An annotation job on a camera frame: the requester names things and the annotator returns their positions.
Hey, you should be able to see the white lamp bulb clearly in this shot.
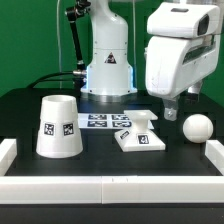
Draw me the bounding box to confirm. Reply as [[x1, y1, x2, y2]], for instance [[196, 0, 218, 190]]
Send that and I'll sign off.
[[183, 114, 213, 143]]

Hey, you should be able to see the white right wall block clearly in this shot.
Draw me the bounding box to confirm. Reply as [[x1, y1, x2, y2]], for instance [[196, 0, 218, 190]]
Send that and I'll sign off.
[[205, 140, 224, 176]]

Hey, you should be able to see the fiducial marker sheet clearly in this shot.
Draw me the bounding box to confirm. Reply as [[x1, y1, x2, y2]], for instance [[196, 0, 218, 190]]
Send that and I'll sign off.
[[77, 113, 155, 131]]

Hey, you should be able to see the white wall block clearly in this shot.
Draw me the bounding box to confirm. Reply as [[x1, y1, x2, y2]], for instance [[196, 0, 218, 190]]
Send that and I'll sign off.
[[0, 139, 17, 177], [205, 140, 224, 176]]

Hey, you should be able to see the thin white cable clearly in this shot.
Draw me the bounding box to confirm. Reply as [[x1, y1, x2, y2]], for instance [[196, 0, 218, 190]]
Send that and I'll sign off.
[[56, 0, 64, 90]]

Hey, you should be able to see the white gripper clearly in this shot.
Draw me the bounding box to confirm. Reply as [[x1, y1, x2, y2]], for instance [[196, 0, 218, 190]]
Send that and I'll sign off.
[[145, 36, 215, 120]]

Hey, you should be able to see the white lamp shade cone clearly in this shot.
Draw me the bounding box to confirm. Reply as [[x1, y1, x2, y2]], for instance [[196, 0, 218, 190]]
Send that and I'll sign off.
[[36, 95, 83, 158]]

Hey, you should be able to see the black cable hose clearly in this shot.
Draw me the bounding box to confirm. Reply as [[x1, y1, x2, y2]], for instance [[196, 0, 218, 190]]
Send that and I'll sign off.
[[26, 0, 92, 89]]

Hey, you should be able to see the white lamp base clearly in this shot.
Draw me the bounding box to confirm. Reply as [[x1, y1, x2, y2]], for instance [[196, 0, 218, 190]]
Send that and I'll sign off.
[[114, 110, 166, 152]]

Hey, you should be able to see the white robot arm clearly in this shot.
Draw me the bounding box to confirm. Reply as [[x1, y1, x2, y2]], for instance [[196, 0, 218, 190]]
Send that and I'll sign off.
[[82, 0, 224, 121]]

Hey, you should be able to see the white left wall block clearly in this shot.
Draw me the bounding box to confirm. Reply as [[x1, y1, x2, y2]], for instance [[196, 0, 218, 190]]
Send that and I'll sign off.
[[0, 139, 17, 177]]

